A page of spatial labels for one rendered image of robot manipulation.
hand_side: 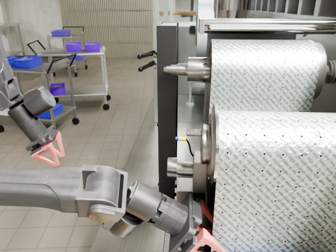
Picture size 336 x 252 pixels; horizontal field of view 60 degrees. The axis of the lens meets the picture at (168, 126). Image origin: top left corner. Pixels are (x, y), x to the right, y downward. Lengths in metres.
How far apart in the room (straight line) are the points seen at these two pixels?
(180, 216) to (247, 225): 0.12
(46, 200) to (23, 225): 1.98
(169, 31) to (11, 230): 2.01
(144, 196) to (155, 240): 0.35
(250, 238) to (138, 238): 0.36
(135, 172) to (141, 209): 0.62
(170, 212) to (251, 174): 0.15
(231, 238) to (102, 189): 0.26
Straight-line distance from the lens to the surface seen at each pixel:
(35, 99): 0.88
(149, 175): 1.10
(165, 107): 0.80
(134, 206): 0.51
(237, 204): 0.54
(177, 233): 0.54
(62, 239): 2.27
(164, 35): 0.76
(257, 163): 0.50
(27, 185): 0.51
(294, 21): 0.76
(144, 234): 0.86
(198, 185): 0.60
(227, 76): 0.68
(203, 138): 0.51
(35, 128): 0.92
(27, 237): 2.37
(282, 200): 0.55
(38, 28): 9.76
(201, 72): 0.72
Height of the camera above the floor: 1.49
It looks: 23 degrees down
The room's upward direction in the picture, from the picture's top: straight up
